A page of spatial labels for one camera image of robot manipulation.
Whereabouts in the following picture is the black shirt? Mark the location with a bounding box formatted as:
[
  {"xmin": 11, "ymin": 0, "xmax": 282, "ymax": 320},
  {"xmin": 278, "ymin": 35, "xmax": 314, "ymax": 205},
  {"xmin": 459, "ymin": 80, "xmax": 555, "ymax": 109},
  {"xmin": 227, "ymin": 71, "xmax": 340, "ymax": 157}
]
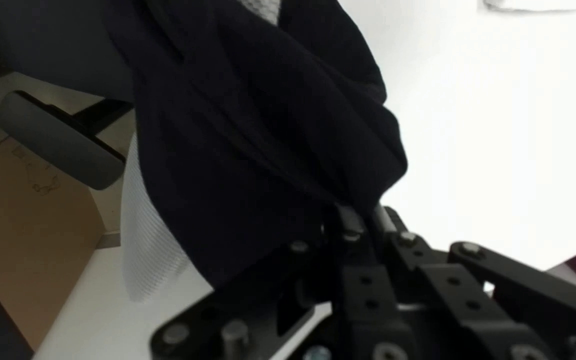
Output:
[{"xmin": 105, "ymin": 0, "xmax": 408, "ymax": 298}]

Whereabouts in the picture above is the grey mesh office chair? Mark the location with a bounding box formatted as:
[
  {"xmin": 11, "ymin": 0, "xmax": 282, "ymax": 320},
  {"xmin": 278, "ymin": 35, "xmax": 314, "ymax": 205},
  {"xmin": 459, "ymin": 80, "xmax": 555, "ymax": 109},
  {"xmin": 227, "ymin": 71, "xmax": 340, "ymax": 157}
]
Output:
[{"xmin": 0, "ymin": 0, "xmax": 193, "ymax": 302}]

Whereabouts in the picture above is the brown cardboard box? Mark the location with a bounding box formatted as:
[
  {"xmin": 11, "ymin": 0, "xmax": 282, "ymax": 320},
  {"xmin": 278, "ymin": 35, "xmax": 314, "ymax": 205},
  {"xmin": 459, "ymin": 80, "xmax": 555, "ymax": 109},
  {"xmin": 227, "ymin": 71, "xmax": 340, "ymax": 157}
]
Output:
[{"xmin": 0, "ymin": 129, "xmax": 104, "ymax": 350}]

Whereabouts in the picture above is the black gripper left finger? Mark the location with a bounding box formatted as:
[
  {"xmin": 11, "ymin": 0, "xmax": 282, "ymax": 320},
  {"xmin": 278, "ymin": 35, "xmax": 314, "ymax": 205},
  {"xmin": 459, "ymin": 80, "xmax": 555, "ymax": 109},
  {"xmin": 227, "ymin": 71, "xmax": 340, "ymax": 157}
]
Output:
[{"xmin": 332, "ymin": 205, "xmax": 396, "ymax": 360}]

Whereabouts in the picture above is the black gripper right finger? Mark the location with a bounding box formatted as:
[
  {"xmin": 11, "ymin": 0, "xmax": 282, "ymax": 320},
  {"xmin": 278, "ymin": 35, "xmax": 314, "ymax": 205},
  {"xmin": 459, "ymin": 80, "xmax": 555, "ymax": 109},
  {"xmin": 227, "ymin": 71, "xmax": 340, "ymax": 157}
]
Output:
[{"xmin": 371, "ymin": 205, "xmax": 553, "ymax": 360}]

